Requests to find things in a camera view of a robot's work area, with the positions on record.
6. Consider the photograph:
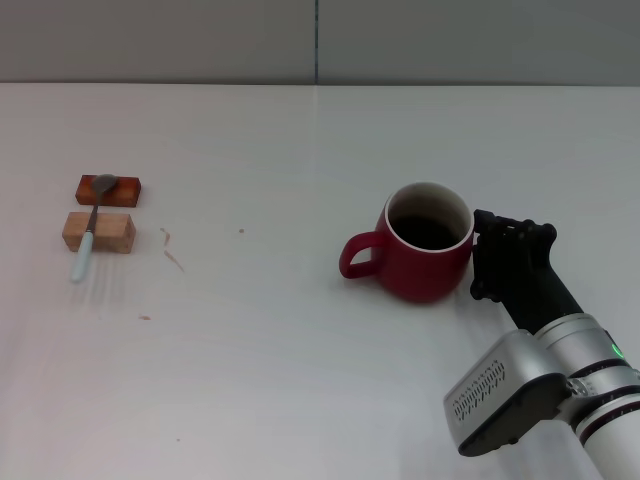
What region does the light wooden block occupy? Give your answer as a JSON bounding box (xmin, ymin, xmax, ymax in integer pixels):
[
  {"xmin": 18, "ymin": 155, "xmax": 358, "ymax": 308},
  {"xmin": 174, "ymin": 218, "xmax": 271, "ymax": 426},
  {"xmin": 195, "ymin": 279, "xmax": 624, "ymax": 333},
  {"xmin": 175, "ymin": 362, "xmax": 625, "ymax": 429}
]
[{"xmin": 61, "ymin": 211, "xmax": 137, "ymax": 255}]

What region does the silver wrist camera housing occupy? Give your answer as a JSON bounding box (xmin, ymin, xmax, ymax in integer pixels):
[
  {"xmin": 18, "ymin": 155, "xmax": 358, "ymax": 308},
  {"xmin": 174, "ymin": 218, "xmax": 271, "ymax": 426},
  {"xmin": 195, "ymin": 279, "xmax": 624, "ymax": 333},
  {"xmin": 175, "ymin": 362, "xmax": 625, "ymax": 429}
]
[{"xmin": 443, "ymin": 329, "xmax": 571, "ymax": 457}]

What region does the red ceramic cup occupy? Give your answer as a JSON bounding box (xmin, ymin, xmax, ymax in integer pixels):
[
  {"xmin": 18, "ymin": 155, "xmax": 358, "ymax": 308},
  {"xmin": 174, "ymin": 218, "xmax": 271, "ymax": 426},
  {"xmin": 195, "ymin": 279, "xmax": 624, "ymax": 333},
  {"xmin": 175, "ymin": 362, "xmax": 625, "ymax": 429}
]
[{"xmin": 339, "ymin": 181, "xmax": 476, "ymax": 304}]

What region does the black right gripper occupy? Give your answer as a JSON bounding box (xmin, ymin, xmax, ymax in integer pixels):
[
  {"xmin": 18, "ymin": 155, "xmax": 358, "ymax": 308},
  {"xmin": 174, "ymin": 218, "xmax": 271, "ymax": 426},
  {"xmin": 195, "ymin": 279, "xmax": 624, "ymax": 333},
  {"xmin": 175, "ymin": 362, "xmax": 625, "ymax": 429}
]
[{"xmin": 468, "ymin": 208, "xmax": 586, "ymax": 335}]

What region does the blue handled metal spoon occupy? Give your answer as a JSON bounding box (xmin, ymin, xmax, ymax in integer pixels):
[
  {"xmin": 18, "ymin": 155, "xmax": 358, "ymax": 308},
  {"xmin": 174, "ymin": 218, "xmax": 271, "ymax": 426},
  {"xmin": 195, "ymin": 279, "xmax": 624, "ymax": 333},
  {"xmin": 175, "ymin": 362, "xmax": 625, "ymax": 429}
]
[{"xmin": 70, "ymin": 173, "xmax": 119, "ymax": 284}]

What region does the dark coffee liquid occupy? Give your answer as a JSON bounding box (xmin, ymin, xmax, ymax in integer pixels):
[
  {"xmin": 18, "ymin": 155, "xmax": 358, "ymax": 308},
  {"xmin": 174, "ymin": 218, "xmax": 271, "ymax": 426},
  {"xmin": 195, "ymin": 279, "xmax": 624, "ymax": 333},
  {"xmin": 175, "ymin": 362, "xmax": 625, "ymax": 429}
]
[{"xmin": 389, "ymin": 214, "xmax": 464, "ymax": 250}]

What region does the dark reddish wooden block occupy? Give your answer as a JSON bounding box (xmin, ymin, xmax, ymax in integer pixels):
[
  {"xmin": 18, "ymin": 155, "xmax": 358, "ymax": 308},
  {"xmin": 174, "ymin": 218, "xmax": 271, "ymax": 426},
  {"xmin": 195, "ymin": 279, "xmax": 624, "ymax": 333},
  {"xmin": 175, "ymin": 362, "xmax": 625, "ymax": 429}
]
[{"xmin": 75, "ymin": 174, "xmax": 144, "ymax": 208}]

